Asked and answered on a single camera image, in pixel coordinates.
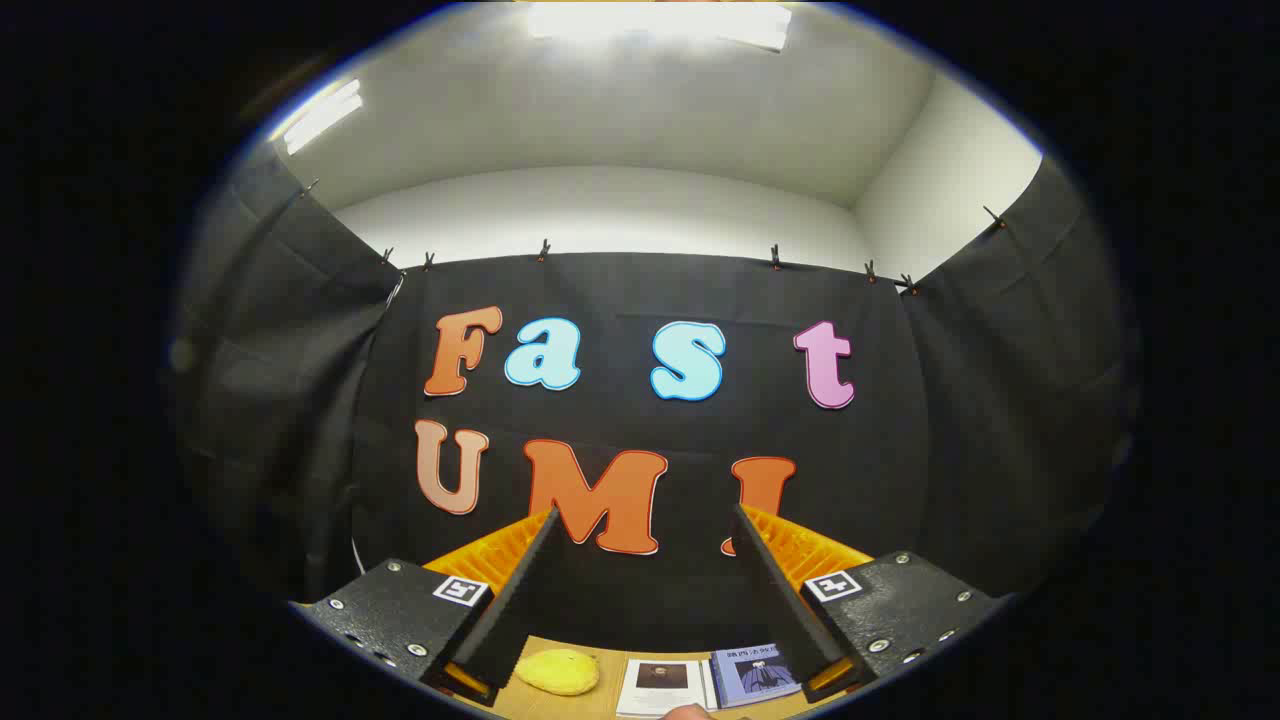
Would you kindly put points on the white portrait cover book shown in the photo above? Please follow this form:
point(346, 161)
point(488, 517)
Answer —
point(660, 695)

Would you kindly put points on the blue cover book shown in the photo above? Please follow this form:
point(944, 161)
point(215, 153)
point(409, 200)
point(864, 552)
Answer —
point(750, 680)

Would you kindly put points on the row of black cloth clips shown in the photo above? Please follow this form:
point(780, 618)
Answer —
point(543, 250)

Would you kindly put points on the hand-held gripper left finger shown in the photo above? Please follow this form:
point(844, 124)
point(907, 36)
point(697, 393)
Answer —
point(510, 610)

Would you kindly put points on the yellow plush bread toy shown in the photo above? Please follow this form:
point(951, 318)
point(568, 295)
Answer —
point(558, 672)

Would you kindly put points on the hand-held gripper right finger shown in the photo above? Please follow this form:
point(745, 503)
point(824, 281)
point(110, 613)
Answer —
point(785, 610)

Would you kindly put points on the narrow ceiling light panel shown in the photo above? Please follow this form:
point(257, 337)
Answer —
point(322, 116)

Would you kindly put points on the large ceiling light panel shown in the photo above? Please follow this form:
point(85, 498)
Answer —
point(660, 22)

